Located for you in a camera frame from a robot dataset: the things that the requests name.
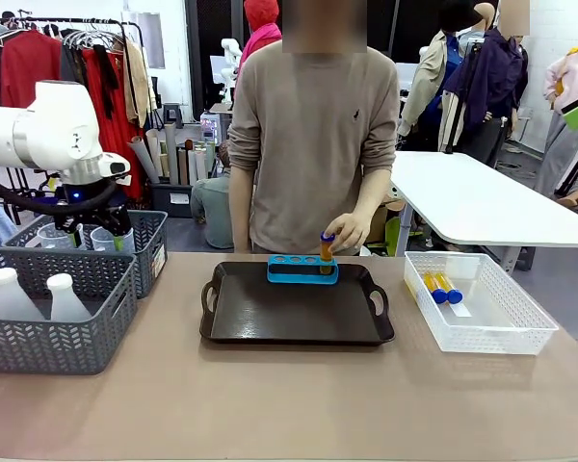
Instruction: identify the mannequin in red hood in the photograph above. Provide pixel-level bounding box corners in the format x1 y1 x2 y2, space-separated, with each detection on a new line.
235 0 283 97

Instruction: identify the beige hanging garment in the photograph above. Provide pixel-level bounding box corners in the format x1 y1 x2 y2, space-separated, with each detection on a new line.
122 38 158 129

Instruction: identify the seated person in denim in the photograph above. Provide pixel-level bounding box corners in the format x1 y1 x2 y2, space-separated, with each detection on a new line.
190 141 236 250

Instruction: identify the mannequin in dark purple jacket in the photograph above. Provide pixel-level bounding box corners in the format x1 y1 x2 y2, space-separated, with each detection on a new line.
442 0 531 167

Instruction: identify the grey plastic basket with label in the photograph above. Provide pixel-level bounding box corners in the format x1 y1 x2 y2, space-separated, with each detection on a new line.
2 210 169 299

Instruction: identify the black serving tray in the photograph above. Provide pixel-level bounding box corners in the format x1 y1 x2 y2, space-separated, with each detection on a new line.
199 261 396 347

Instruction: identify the white table top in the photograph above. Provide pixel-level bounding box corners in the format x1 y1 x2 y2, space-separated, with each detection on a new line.
389 150 578 250

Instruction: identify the clear plastic measuring beaker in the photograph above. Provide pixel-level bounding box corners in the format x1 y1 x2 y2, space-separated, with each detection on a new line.
37 221 76 250
89 225 136 255

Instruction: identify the person's left forearm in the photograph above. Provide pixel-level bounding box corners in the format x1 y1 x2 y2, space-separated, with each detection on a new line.
354 166 392 227

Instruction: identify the mannequin in pink top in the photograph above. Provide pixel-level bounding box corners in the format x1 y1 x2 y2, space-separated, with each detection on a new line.
534 21 578 193

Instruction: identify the blue test tube rack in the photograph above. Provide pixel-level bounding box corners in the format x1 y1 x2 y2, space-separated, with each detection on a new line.
266 254 341 285

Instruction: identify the white plastic basket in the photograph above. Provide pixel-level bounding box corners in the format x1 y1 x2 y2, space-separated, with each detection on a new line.
403 251 560 356

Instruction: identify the black clothes rack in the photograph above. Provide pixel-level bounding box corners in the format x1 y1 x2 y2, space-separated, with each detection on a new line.
0 16 141 227

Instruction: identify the black bin with rolls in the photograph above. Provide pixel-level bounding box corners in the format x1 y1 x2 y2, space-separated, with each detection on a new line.
147 181 194 218

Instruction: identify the white paper roll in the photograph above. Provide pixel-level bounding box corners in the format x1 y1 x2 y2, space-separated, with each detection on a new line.
127 136 161 184

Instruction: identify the amber tube with blue cap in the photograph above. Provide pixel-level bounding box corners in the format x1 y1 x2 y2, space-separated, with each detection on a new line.
422 271 448 304
435 272 463 305
320 230 337 275

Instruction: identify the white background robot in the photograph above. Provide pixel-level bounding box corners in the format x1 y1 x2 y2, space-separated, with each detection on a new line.
220 37 245 105

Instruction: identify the white paper label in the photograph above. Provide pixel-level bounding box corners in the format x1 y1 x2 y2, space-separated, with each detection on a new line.
443 300 473 319

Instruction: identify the person's left hand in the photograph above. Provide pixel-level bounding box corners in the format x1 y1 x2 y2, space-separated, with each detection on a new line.
327 213 379 254

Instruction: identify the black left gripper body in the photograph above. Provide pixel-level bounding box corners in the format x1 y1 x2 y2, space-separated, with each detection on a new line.
52 185 132 237

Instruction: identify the beige paper roll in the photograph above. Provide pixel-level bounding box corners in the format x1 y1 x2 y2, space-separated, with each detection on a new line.
163 122 180 187

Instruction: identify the person in beige sweater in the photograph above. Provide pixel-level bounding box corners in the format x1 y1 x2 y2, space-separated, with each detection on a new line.
227 0 401 255

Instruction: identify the grey table leg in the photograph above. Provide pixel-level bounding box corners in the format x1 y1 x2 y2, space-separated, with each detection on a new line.
394 192 413 256

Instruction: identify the mannequin in beige coat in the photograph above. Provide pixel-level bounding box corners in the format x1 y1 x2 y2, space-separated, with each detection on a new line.
397 0 468 153

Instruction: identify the white plastic conical flask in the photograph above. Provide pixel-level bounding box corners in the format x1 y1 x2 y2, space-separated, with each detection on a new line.
45 272 93 322
0 268 47 321

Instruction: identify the red coat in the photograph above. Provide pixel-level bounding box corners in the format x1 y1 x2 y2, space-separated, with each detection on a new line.
0 29 64 110

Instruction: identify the large grey plastic basket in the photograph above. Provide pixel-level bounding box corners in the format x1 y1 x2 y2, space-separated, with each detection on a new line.
0 247 139 376

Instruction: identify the black tripod stand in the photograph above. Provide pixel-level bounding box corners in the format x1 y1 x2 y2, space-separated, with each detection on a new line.
556 139 578 198

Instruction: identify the person's right forearm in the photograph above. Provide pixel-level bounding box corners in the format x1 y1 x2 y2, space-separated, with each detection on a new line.
229 166 256 253

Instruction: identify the black corrugated cable hose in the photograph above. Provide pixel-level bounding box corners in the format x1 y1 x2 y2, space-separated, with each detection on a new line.
0 170 119 218

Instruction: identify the red dress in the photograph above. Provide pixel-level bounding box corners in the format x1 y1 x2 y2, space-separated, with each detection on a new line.
79 45 145 201

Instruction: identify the black hanging scarf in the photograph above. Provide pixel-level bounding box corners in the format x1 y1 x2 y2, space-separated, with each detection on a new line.
92 43 121 121

